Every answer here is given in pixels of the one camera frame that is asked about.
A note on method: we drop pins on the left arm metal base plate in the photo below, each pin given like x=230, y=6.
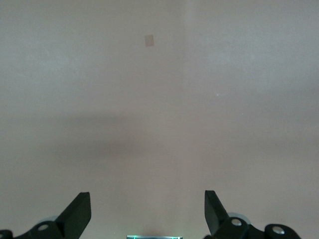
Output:
x=154, y=237

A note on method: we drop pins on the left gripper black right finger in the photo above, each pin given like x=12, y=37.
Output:
x=215, y=219

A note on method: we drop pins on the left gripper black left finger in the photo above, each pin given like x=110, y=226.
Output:
x=72, y=219

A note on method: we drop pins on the square brown tape patch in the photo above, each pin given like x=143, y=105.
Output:
x=149, y=40

